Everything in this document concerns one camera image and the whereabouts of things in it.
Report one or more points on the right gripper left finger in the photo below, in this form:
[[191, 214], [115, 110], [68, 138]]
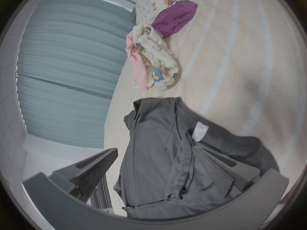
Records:
[[96, 169]]

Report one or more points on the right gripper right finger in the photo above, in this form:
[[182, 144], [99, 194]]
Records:
[[237, 174]]

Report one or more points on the black garment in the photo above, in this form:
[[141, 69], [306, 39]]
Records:
[[148, 152]]

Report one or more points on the blue-green curtain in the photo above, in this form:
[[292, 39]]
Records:
[[64, 114], [72, 39]]

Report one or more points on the bed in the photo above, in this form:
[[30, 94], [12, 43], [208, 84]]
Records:
[[227, 68]]

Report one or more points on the pink garment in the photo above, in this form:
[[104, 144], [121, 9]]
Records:
[[139, 63]]

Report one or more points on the white printed pyjama garment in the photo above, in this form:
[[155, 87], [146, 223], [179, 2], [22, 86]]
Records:
[[160, 54]]

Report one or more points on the purple garment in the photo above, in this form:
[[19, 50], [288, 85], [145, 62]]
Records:
[[175, 18]]

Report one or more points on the white printed pillow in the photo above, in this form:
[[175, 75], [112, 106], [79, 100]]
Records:
[[148, 3]]

